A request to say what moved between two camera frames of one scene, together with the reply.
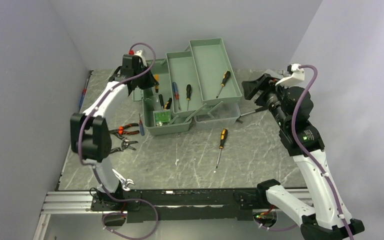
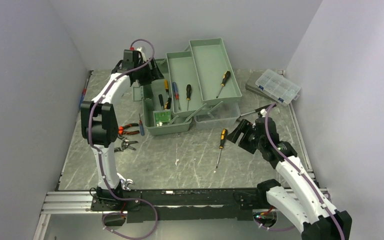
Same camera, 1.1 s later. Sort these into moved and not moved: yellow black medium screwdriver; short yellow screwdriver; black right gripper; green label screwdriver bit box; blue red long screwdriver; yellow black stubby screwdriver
Moved: black right gripper; short yellow screwdriver
Not moved: yellow black stubby screwdriver; blue red long screwdriver; green label screwdriver bit box; yellow black medium screwdriver
